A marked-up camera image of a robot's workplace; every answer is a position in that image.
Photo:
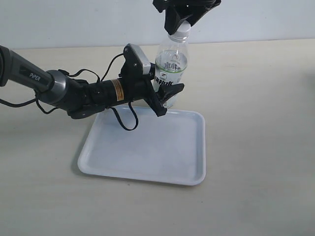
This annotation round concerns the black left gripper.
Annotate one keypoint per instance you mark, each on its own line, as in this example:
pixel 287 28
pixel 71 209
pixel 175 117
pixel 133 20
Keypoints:
pixel 129 89

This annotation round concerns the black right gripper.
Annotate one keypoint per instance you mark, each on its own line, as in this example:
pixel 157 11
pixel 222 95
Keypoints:
pixel 176 11

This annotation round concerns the white bottle cap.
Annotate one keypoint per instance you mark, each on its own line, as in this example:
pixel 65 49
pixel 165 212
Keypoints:
pixel 183 30

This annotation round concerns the clear plastic drink bottle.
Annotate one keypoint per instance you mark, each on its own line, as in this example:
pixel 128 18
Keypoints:
pixel 171 61

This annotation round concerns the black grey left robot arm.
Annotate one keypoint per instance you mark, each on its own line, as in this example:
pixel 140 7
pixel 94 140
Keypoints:
pixel 81 99

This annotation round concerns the white plastic tray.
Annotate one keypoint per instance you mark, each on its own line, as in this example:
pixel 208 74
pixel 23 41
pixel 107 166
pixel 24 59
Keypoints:
pixel 167 149

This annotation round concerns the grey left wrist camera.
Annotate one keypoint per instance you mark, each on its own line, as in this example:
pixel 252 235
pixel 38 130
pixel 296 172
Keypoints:
pixel 136 63

